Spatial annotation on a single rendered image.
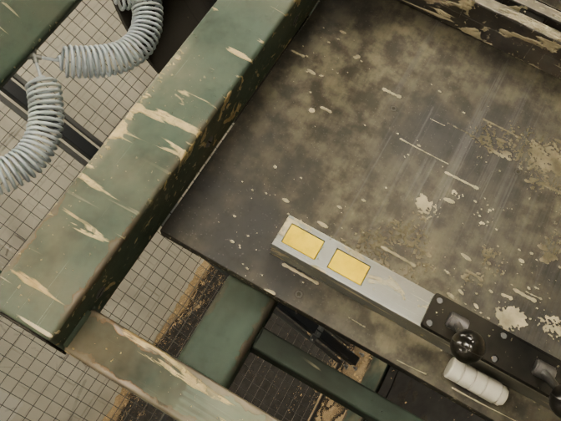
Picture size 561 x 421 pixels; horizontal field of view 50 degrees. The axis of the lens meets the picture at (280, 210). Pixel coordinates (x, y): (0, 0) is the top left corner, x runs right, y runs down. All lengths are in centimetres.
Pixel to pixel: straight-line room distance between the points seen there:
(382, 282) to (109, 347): 36
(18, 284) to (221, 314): 27
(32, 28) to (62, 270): 64
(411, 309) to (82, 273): 42
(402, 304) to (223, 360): 25
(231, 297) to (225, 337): 6
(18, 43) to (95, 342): 67
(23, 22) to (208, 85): 53
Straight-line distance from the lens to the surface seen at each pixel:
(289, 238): 81
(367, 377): 198
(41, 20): 129
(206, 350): 84
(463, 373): 83
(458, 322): 80
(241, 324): 85
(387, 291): 81
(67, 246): 76
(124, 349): 77
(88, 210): 77
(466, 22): 109
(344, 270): 80
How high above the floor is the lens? 203
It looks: 23 degrees down
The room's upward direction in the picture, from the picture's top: 49 degrees counter-clockwise
